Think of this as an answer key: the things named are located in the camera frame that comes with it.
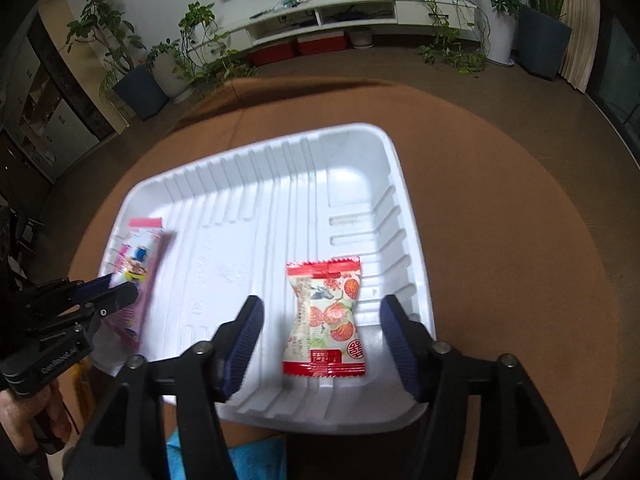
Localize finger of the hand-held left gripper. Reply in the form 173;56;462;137
27;274;118;307
30;281;139;335

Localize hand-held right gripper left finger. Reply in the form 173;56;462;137
62;295;266;480

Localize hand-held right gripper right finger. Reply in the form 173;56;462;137
379;294;583;480

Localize pink snack packet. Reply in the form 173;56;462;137
102;217;176;353

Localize red strawberry snack packet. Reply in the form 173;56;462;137
281;255;368;377

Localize white plastic tray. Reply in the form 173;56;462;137
97;121;437;435

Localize person's left hand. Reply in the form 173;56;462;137
0;385;73;453

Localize blue cloth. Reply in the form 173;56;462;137
166;430;288;480

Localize leafy plant in grey planter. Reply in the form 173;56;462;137
65;0;171;121

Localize small plant in white pot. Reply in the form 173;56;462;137
147;35;196;102

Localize trailing vine plant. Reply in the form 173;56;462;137
172;2;261;88

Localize red storage box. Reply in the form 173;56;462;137
296;30;347;56
248;40;297;67

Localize bushy plant in white pot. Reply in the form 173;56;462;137
472;0;522;67

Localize white television cabinet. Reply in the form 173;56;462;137
220;0;478;53

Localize sword-leaf plant in grey planter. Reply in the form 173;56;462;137
500;0;573;81

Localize glass door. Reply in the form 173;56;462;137
587;15;640;136

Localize beige curtain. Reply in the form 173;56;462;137
557;0;601;93

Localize wooden wall cabinet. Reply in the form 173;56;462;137
0;10;118;186

